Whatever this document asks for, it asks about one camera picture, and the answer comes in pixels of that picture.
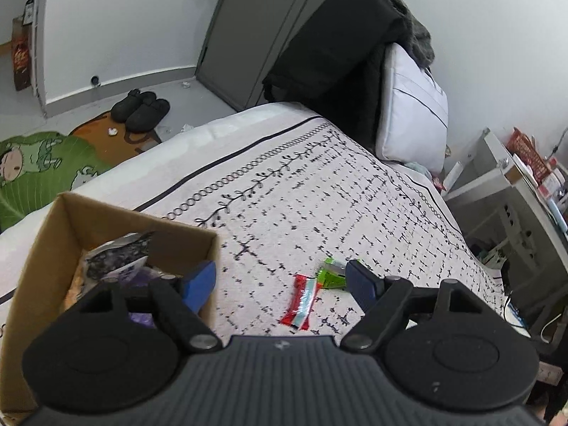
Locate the brown cardboard box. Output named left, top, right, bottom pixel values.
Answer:
left=0, top=192, right=221, bottom=413

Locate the black white patterned snack packet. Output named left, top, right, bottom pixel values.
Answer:
left=82, top=231, right=156, bottom=281

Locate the grey blanket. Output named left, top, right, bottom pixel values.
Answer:
left=368, top=0, right=436, bottom=69

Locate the red basket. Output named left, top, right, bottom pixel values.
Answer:
left=506, top=128, right=553, bottom=185

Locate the brown soda bottle red label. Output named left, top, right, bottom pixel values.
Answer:
left=12, top=35, right=32, bottom=92

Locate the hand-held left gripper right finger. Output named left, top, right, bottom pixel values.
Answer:
left=341, top=259, right=463, bottom=352

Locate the white pillow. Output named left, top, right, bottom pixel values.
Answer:
left=375, top=43, right=449, bottom=174

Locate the white metal rack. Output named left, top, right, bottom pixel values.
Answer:
left=30, top=0, right=43, bottom=98

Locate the orange cartoon rug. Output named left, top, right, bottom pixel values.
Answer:
left=69, top=113, right=163, bottom=165

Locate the white bedside table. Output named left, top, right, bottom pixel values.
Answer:
left=444, top=129, right=568, bottom=276

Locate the black clothing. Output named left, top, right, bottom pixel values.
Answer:
left=263, top=0, right=402, bottom=152

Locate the red striped snack packet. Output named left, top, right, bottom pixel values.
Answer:
left=279, top=274, right=321, bottom=330

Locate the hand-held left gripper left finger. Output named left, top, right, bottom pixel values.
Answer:
left=121, top=260, right=223, bottom=353

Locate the bed with patterned white sheet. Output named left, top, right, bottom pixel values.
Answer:
left=0, top=102, right=533, bottom=426

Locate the purple snack packet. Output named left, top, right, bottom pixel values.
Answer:
left=104, top=266, right=187, bottom=329

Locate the dark grey door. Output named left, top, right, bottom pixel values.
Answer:
left=195, top=0, right=400, bottom=111

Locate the green snack packet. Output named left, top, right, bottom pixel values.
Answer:
left=316, top=257, right=348, bottom=289

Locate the green leaf cartoon rug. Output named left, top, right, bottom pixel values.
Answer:
left=0, top=132, right=116, bottom=231

